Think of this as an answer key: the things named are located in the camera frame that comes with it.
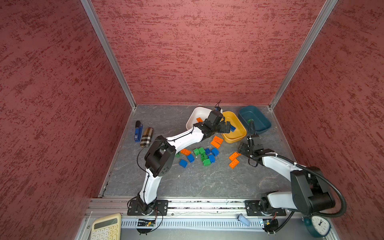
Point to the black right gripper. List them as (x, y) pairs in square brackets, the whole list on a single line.
[(242, 148)]

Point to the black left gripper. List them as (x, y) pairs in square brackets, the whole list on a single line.
[(222, 130)]

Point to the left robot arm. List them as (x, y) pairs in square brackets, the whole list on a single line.
[(160, 156)]

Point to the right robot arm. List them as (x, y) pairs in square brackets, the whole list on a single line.
[(309, 194)]

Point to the teal plastic bin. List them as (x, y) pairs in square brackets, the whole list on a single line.
[(262, 124)]

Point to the yellow plastic bin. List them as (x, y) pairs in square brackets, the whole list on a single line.
[(238, 133)]

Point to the orange lego brick upper pair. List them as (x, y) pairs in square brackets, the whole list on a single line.
[(218, 140)]

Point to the orange lego brick pair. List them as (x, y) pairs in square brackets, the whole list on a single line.
[(215, 144), (218, 140)]

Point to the orange lego brick lower pair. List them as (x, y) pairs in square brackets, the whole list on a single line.
[(215, 144)]

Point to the white plastic bin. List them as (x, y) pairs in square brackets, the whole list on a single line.
[(198, 113)]

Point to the plaid fabric case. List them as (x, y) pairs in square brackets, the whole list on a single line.
[(146, 137)]

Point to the small blue cylinder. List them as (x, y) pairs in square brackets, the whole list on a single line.
[(243, 220)]

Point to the green alarm clock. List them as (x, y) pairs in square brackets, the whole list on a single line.
[(318, 227)]

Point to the beige calculator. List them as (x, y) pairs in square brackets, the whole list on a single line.
[(107, 228)]

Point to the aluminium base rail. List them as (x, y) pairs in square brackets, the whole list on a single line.
[(192, 219)]

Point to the aluminium corner post right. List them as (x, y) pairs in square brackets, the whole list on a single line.
[(317, 26)]

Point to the aluminium corner post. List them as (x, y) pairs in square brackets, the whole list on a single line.
[(317, 26), (97, 26)]

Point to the aluminium corner post left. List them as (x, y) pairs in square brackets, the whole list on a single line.
[(97, 26)]

